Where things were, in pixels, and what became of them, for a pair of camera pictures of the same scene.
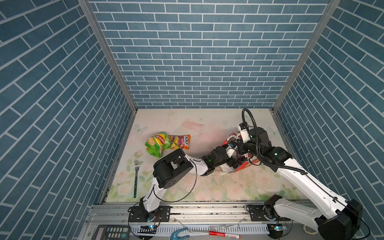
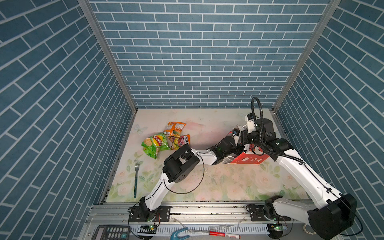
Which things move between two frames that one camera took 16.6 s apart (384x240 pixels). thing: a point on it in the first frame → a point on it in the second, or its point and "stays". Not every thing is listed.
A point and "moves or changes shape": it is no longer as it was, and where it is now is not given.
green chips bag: x=156 y=144 stays
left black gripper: x=230 y=163 → x=239 y=149
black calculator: x=112 y=232 stays
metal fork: x=136 y=165 stays
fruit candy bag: x=179 y=141 stays
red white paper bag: x=245 y=158 moves or changes shape
